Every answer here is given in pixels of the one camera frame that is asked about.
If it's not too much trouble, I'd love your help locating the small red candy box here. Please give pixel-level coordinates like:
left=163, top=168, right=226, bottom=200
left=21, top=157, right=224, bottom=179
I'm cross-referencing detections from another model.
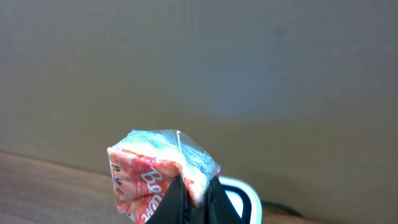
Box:
left=107, top=129, right=221, bottom=223

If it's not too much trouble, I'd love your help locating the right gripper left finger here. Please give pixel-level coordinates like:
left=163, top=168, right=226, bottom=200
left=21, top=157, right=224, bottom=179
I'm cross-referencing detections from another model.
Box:
left=146, top=175, right=187, bottom=224

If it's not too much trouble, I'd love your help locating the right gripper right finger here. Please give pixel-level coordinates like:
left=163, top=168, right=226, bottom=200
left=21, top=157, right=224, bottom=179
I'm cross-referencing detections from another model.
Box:
left=204, top=177, right=244, bottom=224

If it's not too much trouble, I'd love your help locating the white barcode scanner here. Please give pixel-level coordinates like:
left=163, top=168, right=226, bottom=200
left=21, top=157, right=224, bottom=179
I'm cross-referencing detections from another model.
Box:
left=219, top=175, right=262, bottom=224

